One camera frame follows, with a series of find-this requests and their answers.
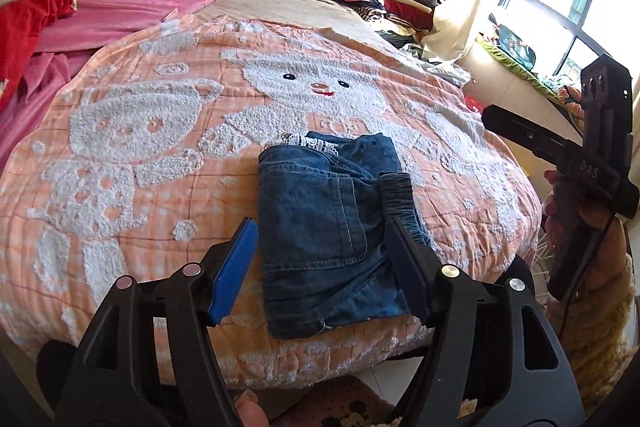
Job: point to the orange patterned cloth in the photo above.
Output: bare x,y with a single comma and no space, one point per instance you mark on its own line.
570,102

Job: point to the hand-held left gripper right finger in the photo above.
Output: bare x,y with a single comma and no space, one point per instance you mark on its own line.
410,267

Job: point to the person's right forearm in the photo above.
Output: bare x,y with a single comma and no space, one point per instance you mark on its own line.
600,317

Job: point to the person's right hand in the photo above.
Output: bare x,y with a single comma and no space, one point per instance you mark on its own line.
551,212

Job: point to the orange bear-print blanket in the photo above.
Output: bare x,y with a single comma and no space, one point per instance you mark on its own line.
150,132

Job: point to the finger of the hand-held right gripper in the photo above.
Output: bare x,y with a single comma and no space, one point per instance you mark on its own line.
525,132

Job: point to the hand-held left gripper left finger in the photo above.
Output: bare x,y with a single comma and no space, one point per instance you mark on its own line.
235,267

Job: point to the brown cartoon floor mat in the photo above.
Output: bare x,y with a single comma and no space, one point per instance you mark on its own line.
320,402

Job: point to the red cloth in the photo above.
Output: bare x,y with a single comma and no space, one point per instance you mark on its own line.
30,27

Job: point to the person's left hand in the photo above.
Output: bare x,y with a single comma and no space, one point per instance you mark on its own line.
252,414

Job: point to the dark green printed bag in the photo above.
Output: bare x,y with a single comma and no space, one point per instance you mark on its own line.
515,47

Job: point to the blue denim pants lace hem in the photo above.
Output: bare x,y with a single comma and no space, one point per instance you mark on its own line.
320,217

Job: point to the beige bed sheet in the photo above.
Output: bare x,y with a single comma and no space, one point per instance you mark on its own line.
290,9

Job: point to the clothes on window sill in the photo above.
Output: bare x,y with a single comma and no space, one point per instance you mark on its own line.
545,82

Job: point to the pink duvet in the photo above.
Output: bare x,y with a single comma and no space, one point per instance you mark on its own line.
125,2

